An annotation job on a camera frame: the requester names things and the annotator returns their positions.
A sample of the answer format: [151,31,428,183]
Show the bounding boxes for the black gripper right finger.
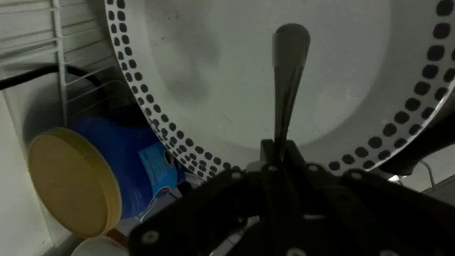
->
[282,139,455,256]

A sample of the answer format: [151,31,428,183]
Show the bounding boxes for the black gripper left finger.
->
[127,139,286,256]

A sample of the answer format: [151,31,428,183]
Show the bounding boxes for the white plate with dotted rim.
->
[104,0,455,180]

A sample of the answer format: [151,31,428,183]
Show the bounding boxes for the blue coffee can yellow lid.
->
[28,117,185,238]

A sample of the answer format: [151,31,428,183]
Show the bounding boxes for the white wire dish rack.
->
[0,0,121,129]

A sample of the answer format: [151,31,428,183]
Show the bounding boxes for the black power cord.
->
[0,65,104,93]

